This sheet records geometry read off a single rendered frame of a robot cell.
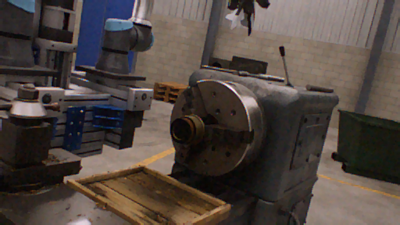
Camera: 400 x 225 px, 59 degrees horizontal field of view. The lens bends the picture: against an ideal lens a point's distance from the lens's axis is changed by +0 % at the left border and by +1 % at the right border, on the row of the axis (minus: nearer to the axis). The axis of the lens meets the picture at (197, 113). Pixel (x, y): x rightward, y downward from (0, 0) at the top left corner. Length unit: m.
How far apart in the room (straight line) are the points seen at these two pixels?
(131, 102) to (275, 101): 0.61
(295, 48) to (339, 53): 1.25
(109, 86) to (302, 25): 10.04
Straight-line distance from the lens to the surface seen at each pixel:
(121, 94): 1.52
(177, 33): 12.23
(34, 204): 0.76
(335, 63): 11.19
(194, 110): 1.09
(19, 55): 1.25
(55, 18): 1.48
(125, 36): 1.59
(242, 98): 1.09
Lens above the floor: 1.30
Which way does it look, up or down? 9 degrees down
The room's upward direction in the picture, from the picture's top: 11 degrees clockwise
